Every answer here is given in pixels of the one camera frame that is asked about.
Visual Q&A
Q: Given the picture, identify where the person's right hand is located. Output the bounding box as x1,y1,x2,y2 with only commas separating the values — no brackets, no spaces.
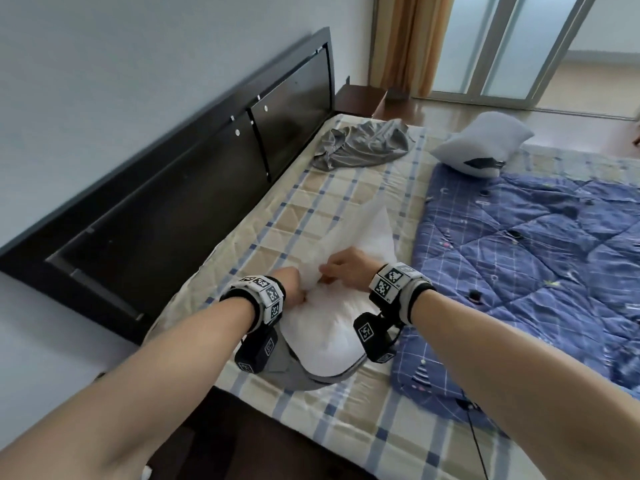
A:
319,247,385,291

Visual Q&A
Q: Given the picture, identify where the person's left hand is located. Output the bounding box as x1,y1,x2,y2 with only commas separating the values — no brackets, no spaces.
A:
272,267,309,310

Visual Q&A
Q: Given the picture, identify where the person's right forearm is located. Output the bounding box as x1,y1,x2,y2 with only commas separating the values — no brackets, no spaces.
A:
411,289,640,480

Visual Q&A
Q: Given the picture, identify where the person's left forearm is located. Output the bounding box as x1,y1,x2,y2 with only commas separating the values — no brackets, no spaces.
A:
0,294,257,480

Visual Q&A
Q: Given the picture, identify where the left wristband with marker tags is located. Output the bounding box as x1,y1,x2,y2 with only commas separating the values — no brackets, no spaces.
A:
219,275,287,327

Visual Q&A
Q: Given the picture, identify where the wristband with marker tags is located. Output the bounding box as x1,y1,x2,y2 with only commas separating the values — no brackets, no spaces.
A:
219,275,287,327
368,263,437,326

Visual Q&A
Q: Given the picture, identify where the right wristband with marker tags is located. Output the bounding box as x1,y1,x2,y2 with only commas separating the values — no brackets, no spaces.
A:
368,263,437,326

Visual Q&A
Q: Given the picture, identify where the checked beige blue bed sheet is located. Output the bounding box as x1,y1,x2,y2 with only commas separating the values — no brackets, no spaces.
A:
142,113,640,480

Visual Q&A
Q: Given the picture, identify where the grey pillowcase with trim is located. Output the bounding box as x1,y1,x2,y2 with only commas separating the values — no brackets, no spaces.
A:
259,339,372,393

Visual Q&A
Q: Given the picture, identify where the crumpled grey pillowcase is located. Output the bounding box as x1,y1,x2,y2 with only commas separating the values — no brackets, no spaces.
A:
312,119,417,172

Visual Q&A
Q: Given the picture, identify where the dark wooden nightstand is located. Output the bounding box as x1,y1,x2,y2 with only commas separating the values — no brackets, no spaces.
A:
333,85,417,120

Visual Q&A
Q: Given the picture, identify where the dark wooden headboard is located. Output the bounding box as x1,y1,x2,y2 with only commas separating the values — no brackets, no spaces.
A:
0,27,337,346

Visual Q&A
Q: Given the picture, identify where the blue patterned quilt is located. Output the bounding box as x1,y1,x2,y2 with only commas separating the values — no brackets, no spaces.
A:
390,160,640,429

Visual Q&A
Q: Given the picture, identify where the white pillow with black patch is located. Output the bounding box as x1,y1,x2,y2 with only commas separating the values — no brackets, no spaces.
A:
429,111,536,179

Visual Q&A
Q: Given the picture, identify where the orange curtain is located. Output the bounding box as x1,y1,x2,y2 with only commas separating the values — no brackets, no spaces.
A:
369,0,457,99

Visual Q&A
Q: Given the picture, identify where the sliding frosted glass door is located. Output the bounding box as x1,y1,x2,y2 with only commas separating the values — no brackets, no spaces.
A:
431,0,600,106

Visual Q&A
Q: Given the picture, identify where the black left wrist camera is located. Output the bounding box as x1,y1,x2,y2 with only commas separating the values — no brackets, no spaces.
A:
234,326,279,375

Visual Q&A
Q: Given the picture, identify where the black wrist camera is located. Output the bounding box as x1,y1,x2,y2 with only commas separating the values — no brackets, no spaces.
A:
234,326,279,375
352,314,402,366

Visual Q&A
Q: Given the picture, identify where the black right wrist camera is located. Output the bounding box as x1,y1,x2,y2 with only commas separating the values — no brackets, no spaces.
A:
352,314,402,366

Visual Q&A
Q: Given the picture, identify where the dark wooden bed frame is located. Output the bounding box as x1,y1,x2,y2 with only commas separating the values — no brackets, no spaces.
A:
145,385,362,480

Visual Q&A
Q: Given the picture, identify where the thin black cable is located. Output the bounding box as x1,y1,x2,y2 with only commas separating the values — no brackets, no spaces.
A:
456,399,490,480

